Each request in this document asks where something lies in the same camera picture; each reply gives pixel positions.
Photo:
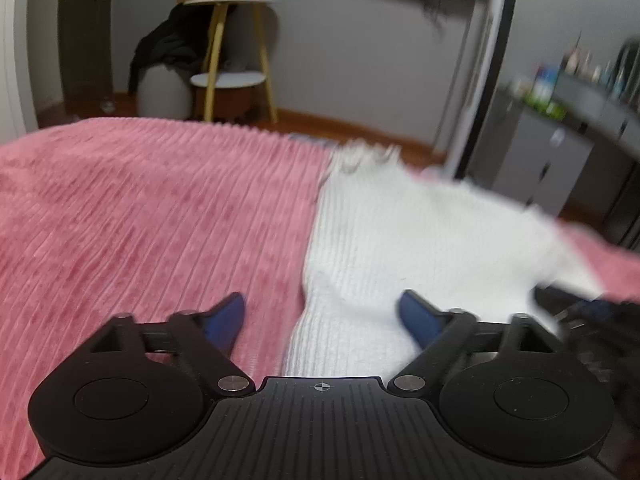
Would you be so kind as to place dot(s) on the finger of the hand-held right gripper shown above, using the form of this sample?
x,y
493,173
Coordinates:
x,y
555,301

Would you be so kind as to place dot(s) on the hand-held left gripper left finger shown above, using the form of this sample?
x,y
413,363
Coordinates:
x,y
227,317

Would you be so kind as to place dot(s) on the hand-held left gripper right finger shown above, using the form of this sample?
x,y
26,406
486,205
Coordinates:
x,y
417,320

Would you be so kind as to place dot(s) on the white knit garment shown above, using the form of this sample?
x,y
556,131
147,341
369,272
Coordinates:
x,y
425,240

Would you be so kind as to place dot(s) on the pink ribbed blanket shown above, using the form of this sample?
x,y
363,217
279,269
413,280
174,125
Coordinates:
x,y
150,210

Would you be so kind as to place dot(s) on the grey drawer cabinet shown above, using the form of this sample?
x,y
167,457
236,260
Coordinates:
x,y
530,160

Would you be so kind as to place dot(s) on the green packet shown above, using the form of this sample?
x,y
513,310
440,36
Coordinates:
x,y
555,111

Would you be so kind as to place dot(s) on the grey desk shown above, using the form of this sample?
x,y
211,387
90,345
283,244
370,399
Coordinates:
x,y
600,105

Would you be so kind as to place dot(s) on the brown basket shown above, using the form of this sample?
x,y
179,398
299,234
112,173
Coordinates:
x,y
225,102

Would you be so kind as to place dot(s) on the blue and white container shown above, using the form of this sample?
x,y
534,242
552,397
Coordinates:
x,y
545,85

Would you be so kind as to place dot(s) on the white tower air conditioner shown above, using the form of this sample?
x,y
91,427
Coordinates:
x,y
480,85

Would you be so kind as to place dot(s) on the grey pouf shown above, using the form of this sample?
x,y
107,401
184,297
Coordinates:
x,y
160,95

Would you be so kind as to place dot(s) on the cluster of cosmetic bottles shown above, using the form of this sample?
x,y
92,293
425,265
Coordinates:
x,y
600,70

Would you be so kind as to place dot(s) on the yellow-legged side table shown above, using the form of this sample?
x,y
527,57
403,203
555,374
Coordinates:
x,y
215,40

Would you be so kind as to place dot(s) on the black clothing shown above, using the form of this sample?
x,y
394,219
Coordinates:
x,y
170,45

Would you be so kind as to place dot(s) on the brown door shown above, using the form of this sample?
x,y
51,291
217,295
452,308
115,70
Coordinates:
x,y
85,35

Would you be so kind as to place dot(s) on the white wardrobe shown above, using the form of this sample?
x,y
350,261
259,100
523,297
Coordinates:
x,y
15,60

